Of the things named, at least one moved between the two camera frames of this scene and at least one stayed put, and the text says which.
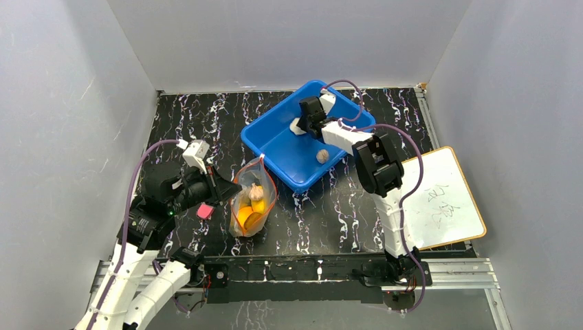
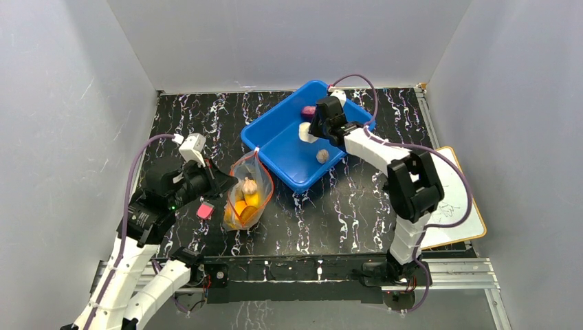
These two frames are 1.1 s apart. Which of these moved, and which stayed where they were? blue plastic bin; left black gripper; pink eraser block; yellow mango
Moved: yellow mango
Stayed: pink eraser block; left black gripper; blue plastic bin
